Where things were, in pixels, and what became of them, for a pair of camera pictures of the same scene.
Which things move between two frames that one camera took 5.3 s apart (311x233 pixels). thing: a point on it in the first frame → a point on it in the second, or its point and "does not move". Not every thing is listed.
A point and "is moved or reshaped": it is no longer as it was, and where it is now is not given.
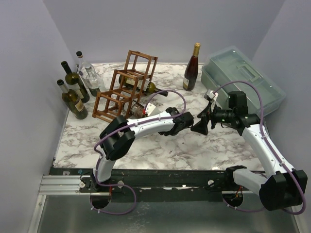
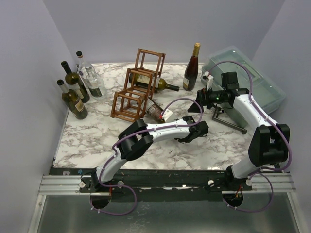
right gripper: x=207 y=117 → x=201 y=98
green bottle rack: x=149 y=87 → x=157 y=84
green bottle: x=72 y=101 does not move
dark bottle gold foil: x=191 y=74 does not move
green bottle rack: x=138 y=111 is moved or reshaped
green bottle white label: x=74 y=82 does not move
